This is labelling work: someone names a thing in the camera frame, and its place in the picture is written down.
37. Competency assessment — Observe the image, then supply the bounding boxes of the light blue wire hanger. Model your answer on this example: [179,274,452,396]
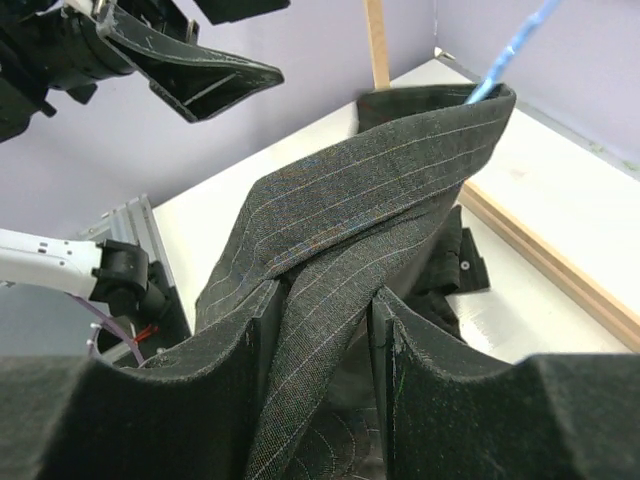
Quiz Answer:
[465,0,560,105]

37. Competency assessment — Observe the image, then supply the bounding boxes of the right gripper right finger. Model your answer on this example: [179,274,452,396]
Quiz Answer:
[368,288,639,479]

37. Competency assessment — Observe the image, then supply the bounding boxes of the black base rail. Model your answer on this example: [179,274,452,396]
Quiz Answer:
[79,195,191,367]

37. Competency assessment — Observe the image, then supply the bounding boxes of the dark pinstriped shirt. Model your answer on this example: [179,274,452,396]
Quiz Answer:
[196,84,516,479]

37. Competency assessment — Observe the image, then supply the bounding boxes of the wooden clothes rack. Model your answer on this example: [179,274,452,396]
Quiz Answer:
[363,0,640,354]

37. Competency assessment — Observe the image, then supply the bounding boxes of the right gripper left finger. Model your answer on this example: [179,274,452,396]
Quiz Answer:
[1,281,287,479]

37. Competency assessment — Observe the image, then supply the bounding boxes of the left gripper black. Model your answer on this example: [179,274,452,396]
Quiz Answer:
[1,1,284,141]

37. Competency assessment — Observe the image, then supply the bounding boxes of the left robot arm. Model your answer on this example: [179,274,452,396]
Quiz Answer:
[1,1,284,316]

